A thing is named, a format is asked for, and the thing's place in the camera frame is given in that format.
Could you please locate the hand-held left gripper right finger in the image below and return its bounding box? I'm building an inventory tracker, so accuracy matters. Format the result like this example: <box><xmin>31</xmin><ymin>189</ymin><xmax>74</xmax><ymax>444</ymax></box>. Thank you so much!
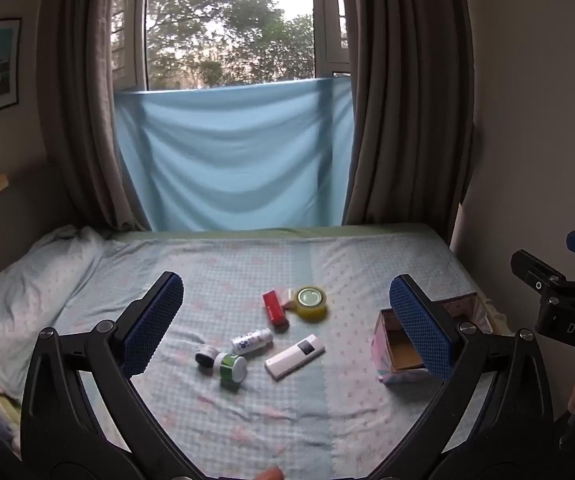
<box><xmin>370</xmin><ymin>274</ymin><xmax>554</xmax><ymax>480</ymax></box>

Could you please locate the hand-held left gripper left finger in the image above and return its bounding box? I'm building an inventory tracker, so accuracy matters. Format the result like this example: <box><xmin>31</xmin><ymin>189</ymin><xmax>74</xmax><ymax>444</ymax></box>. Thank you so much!
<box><xmin>20</xmin><ymin>271</ymin><xmax>203</xmax><ymax>480</ymax></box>

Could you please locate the patterned cardboard box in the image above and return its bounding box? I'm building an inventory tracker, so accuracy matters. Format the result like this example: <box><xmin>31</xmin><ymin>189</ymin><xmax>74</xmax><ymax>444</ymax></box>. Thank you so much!
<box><xmin>371</xmin><ymin>296</ymin><xmax>493</xmax><ymax>386</ymax></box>

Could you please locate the small white jar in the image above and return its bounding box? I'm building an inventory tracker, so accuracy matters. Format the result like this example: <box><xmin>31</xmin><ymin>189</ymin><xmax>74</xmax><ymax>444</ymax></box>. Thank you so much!
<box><xmin>195</xmin><ymin>345</ymin><xmax>220</xmax><ymax>371</ymax></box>

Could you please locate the green jar with white lid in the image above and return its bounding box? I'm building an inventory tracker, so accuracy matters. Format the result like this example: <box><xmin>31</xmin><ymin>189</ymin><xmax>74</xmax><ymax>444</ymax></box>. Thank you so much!
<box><xmin>218</xmin><ymin>351</ymin><xmax>248</xmax><ymax>391</ymax></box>

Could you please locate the white plastic bottle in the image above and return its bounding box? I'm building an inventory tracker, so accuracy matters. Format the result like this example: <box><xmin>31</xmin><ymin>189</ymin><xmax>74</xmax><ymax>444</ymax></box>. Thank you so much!
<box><xmin>231</xmin><ymin>327</ymin><xmax>274</xmax><ymax>358</ymax></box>

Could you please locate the clear tape roll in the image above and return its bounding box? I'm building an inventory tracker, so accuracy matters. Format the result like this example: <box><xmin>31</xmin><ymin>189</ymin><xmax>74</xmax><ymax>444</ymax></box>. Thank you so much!
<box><xmin>295</xmin><ymin>285</ymin><xmax>329</xmax><ymax>321</ymax></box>

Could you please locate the red carton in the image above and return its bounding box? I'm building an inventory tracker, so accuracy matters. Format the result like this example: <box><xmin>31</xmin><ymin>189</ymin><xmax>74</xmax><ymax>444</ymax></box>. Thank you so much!
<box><xmin>262</xmin><ymin>289</ymin><xmax>289</xmax><ymax>333</ymax></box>

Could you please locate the pale blue pillow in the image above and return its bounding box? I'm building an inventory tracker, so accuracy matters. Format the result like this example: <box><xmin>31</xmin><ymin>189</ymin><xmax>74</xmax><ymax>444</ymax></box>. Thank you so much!
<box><xmin>0</xmin><ymin>225</ymin><xmax>113</xmax><ymax>391</ymax></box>

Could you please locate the white remote control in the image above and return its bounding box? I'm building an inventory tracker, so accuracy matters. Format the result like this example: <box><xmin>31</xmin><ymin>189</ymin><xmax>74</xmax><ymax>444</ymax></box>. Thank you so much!
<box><xmin>264</xmin><ymin>334</ymin><xmax>326</xmax><ymax>382</ymax></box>

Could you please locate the yellow green folded cloth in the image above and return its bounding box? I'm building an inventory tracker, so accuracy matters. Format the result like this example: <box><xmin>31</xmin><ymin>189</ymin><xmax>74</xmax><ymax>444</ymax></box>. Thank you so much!
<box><xmin>0</xmin><ymin>389</ymin><xmax>23</xmax><ymax>457</ymax></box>

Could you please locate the light blue hanging cloth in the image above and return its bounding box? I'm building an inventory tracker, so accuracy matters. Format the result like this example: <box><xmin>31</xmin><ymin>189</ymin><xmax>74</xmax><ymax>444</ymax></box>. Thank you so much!
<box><xmin>112</xmin><ymin>76</ymin><xmax>355</xmax><ymax>233</ymax></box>

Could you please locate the brown curtain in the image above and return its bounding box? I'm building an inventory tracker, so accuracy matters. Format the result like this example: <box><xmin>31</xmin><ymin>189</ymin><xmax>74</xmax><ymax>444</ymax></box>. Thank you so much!
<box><xmin>340</xmin><ymin>0</ymin><xmax>483</xmax><ymax>251</ymax></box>
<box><xmin>42</xmin><ymin>0</ymin><xmax>153</xmax><ymax>233</ymax></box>

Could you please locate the window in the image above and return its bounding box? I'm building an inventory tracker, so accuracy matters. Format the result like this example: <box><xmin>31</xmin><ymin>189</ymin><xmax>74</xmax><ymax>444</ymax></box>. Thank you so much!
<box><xmin>110</xmin><ymin>0</ymin><xmax>353</xmax><ymax>93</ymax></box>

